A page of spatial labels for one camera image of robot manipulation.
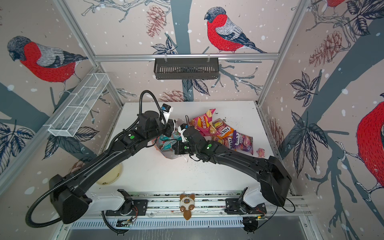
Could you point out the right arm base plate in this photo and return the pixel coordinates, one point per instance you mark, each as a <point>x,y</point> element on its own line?
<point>239,207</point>

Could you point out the white mesh tray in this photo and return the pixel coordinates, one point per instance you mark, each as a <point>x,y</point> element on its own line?
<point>81,102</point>

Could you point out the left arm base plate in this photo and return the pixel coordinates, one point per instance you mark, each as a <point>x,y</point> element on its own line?
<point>130,208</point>

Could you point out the black wire basket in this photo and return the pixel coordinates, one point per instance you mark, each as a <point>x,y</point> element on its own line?
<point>187,69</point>

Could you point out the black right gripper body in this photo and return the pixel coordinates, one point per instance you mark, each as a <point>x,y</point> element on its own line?
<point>186,147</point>

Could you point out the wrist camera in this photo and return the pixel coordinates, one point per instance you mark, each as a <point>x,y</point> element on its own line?
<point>167,110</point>
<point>181,130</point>

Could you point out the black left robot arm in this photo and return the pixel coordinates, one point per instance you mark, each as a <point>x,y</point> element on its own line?
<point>68,194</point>

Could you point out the orange Fox's candy bag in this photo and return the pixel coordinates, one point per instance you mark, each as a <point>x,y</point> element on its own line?
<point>223,130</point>
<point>227,141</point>

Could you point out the pink Lay's chips bag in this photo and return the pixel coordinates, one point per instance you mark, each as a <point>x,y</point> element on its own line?
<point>204,123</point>

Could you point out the green snack packet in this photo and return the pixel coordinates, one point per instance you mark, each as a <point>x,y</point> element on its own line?
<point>164,143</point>

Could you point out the purple Fox's candy bag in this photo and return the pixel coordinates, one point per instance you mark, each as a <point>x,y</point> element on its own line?
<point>242,142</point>

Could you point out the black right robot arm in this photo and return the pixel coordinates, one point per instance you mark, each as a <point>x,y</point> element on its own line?
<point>273,177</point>

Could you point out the small pink toy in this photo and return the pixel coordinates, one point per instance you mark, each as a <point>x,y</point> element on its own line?
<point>261,153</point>

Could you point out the yellow round plate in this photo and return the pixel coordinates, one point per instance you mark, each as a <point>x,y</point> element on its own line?
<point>111,176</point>

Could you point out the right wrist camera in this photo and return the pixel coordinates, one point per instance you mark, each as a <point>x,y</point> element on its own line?
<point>181,130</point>

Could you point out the plush cat toy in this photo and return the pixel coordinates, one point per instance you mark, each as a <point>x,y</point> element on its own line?
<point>187,204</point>

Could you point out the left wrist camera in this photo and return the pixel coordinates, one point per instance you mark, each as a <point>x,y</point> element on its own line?
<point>167,110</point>

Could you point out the red paper gift bag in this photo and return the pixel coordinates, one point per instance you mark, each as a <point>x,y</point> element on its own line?
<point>170,154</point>

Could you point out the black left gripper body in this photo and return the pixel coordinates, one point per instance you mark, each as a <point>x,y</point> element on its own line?
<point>161,129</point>

